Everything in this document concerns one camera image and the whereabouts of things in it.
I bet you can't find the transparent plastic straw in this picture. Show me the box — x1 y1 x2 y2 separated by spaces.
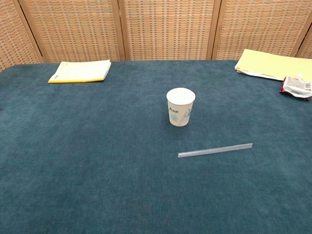
177 143 254 159

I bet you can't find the dark teal table cloth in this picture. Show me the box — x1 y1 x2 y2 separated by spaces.
0 59 312 234

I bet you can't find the red and white snack packet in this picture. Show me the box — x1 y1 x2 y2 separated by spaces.
279 73 312 102

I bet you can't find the pale yellow paper folder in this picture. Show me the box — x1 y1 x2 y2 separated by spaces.
234 48 312 81

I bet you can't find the yellow-edged paper booklet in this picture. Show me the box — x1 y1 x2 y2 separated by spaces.
47 59 112 84

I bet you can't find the white printed paper cup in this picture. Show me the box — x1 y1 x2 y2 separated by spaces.
166 87 196 127

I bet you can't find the woven wooden folding screen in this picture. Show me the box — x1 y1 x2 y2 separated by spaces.
0 0 312 73

